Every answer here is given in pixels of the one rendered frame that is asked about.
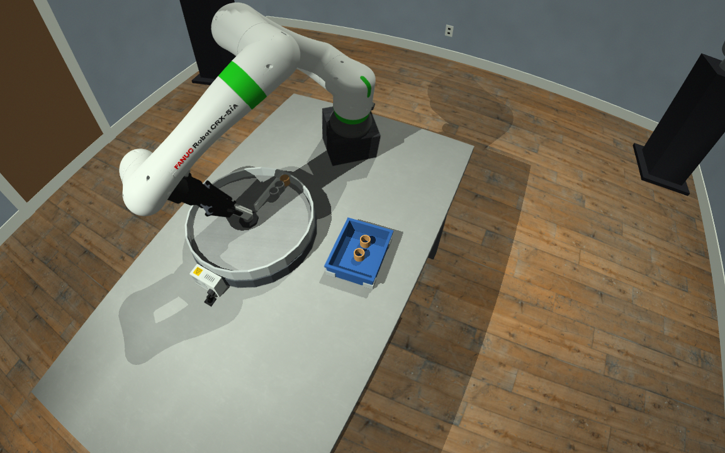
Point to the blue plastic crate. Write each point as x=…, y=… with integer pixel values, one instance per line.
x=341, y=262

